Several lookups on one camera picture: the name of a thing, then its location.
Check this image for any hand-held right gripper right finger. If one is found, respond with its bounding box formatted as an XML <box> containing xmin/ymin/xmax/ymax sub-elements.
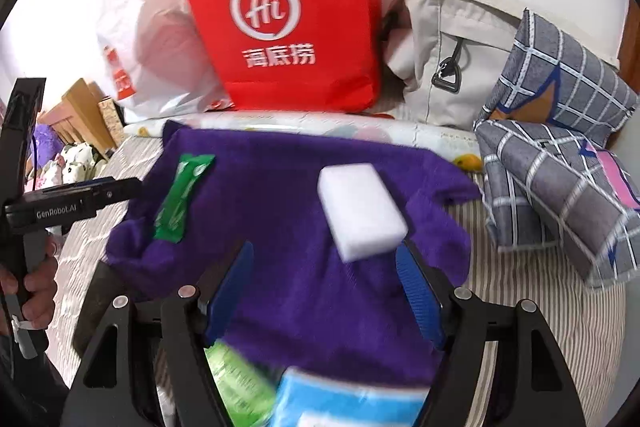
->
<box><xmin>395</xmin><ymin>241</ymin><xmax>588</xmax><ymax>427</ymax></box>

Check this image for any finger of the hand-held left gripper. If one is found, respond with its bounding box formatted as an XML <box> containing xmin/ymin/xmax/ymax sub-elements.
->
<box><xmin>62</xmin><ymin>177</ymin><xmax>144</xmax><ymax>214</ymax></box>

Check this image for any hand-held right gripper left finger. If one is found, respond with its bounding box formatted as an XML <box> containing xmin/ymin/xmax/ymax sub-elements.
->
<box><xmin>65</xmin><ymin>241</ymin><xmax>254</xmax><ymax>427</ymax></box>

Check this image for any person's left forearm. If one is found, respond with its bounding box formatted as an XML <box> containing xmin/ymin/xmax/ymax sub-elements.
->
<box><xmin>0</xmin><ymin>322</ymin><xmax>71</xmax><ymax>427</ymax></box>

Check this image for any person's left hand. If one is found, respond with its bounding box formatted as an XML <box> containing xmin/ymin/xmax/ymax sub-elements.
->
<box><xmin>0</xmin><ymin>242</ymin><xmax>60</xmax><ymax>333</ymax></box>

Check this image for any floral cloth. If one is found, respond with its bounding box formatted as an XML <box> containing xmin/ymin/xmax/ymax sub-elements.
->
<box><xmin>30</xmin><ymin>142</ymin><xmax>108</xmax><ymax>200</ymax></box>

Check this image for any green packet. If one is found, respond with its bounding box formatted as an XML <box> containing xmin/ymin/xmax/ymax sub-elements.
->
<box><xmin>152</xmin><ymin>153</ymin><xmax>217</xmax><ymax>244</ymax></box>

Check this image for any purple fluffy cloth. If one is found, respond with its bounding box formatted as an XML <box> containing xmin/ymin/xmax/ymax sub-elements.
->
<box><xmin>27</xmin><ymin>122</ymin><xmax>63</xmax><ymax>172</ymax></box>

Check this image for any patterned cardboard box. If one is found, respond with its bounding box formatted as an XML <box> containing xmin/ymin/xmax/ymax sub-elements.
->
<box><xmin>97</xmin><ymin>96</ymin><xmax>126</xmax><ymax>148</ymax></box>

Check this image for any purple towel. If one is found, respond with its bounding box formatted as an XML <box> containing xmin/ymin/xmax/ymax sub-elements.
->
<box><xmin>106</xmin><ymin>119</ymin><xmax>482</xmax><ymax>390</ymax></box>

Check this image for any wooden furniture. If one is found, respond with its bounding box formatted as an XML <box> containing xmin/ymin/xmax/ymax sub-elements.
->
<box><xmin>37</xmin><ymin>78</ymin><xmax>118</xmax><ymax>158</ymax></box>

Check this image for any green tissue pack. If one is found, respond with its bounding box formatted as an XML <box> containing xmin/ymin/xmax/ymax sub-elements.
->
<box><xmin>204</xmin><ymin>341</ymin><xmax>278</xmax><ymax>427</ymax></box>

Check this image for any striped bed sheet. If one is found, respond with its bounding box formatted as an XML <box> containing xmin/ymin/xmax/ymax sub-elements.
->
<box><xmin>50</xmin><ymin>127</ymin><xmax>628</xmax><ymax>427</ymax></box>

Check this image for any blue packet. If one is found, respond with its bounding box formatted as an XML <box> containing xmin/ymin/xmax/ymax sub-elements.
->
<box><xmin>270</xmin><ymin>367</ymin><xmax>431</xmax><ymax>427</ymax></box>

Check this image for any white plastic shopping bag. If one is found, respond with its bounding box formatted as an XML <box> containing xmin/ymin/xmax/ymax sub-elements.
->
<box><xmin>92</xmin><ymin>0</ymin><xmax>236</xmax><ymax>118</ymax></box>

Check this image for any grey checked pillow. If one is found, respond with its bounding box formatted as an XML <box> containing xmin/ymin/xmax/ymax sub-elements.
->
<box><xmin>487</xmin><ymin>9</ymin><xmax>640</xmax><ymax>148</ymax></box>
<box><xmin>474</xmin><ymin>117</ymin><xmax>640</xmax><ymax>293</ymax></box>

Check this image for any rolled printed plastic mat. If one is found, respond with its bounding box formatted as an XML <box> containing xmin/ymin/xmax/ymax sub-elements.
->
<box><xmin>122</xmin><ymin>109</ymin><xmax>483</xmax><ymax>170</ymax></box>

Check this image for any red paper bag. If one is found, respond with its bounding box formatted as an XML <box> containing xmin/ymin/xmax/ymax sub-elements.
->
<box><xmin>171</xmin><ymin>0</ymin><xmax>383</xmax><ymax>114</ymax></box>

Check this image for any beige backpack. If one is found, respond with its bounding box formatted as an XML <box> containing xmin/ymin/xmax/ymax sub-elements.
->
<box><xmin>385</xmin><ymin>0</ymin><xmax>531</xmax><ymax>130</ymax></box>

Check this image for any wooden door frame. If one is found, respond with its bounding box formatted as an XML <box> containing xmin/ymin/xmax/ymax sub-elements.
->
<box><xmin>617</xmin><ymin>2</ymin><xmax>640</xmax><ymax>72</ymax></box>

